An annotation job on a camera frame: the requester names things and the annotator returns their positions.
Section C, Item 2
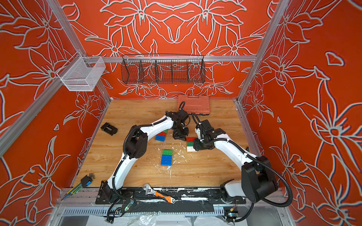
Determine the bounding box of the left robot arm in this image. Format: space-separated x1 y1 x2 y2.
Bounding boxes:
96 101 190 204

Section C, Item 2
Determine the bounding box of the white lego brick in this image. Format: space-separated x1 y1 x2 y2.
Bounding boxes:
187 146 196 153

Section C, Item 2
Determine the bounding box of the black wire basket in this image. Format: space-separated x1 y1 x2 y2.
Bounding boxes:
120 54 206 84

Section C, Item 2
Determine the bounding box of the blue lego brick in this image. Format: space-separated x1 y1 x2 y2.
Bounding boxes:
155 135 166 142
161 159 172 166
162 154 173 161

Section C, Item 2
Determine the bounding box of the orange handled adjustable wrench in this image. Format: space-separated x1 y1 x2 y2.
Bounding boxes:
143 184 176 204

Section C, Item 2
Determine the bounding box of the red plastic tool case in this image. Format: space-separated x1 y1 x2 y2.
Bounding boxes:
178 95 210 115

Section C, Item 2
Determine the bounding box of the hex key set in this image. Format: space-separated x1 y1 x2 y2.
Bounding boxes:
61 173 95 200

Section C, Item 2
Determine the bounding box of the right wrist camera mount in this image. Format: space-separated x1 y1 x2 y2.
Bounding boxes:
195 127 203 140

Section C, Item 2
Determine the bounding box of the blue lego brick front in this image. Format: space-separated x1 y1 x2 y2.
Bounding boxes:
161 159 172 166

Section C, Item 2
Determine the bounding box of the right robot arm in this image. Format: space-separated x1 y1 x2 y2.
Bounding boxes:
191 113 293 224

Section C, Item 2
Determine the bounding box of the small black box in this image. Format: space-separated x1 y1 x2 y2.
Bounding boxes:
101 122 118 136

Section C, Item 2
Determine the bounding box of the clear plastic bin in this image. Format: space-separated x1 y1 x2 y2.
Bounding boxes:
57 57 106 92

